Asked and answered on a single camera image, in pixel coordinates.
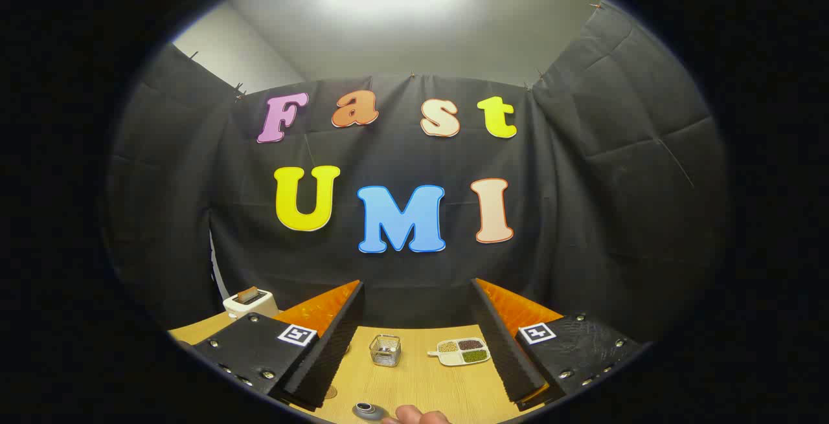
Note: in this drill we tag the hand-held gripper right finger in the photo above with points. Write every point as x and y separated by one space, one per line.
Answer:
505 353

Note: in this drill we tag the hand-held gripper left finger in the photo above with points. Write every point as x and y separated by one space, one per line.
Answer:
330 353

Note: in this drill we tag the silver juice bottle green label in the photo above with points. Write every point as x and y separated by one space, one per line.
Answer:
366 410

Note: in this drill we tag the divided plate with grains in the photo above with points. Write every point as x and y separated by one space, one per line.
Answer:
461 351

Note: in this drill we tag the wooden table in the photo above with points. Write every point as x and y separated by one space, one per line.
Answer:
421 385

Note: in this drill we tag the cream toaster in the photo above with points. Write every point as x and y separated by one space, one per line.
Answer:
249 307

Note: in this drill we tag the brown toast slice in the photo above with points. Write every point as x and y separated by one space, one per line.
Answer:
247 294

